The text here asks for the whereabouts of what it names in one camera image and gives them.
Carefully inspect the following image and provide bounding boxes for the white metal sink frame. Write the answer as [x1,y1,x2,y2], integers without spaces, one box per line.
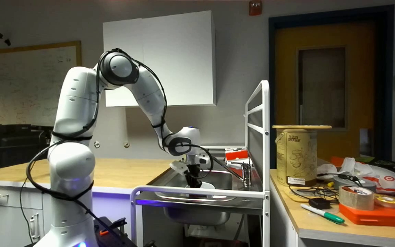
[130,80,271,247]

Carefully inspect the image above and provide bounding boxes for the red and white packet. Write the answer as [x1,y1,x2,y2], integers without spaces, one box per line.
[225,148,250,162]

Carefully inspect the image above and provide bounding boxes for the white wall cabinet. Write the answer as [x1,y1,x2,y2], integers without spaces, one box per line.
[103,10,217,108]

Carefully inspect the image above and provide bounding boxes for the grey drawer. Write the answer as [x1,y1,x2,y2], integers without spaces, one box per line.
[0,185,44,210]

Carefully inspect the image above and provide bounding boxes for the red fire alarm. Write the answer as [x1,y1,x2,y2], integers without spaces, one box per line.
[249,0,263,16]

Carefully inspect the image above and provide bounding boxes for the grey cabinet door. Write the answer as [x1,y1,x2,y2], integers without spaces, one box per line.
[0,204,44,247]

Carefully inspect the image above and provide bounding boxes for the chrome tap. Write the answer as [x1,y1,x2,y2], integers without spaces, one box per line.
[231,161,253,188]

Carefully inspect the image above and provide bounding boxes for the whiteboard with wooden frame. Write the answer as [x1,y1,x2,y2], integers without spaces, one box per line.
[0,40,82,128]

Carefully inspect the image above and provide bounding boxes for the cabinet door handle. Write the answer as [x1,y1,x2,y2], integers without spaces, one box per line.
[29,213,40,241]

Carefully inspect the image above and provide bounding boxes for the tangle of black cable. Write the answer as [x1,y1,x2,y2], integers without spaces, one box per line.
[288,173,363,203]

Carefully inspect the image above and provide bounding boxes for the clear packing tape roll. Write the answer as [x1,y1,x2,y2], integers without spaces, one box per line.
[338,185,376,211]

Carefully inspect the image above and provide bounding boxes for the tan canister with lid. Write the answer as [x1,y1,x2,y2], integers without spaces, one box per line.
[272,124,332,188]

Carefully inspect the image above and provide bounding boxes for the small yellow tape roll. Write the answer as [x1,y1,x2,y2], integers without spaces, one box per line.
[374,194,395,209]

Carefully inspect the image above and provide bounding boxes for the black power adapter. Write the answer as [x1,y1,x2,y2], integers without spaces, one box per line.
[308,198,331,210]

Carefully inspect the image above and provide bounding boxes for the stainless steel sink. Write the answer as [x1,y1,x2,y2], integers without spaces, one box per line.
[154,169,264,226]

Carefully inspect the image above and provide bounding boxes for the green and white marker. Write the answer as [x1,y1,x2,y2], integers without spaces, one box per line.
[300,203,345,224]

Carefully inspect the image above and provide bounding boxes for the yellow door with dark frame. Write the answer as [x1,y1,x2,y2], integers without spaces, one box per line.
[268,4,395,162]

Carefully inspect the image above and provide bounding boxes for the black and orange clamp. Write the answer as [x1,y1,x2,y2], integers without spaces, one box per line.
[99,217,128,238]

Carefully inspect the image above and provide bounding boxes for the white and red plastic bag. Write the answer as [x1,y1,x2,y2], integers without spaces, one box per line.
[317,157,395,196]

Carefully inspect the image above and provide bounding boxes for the orange plastic case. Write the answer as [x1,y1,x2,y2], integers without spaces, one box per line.
[338,203,395,228]

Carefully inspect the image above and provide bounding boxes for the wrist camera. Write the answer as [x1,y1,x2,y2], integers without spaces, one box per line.
[169,160,189,176]

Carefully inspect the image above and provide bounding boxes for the grey duct tape roll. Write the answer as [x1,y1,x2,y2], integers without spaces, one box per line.
[333,175,377,193]

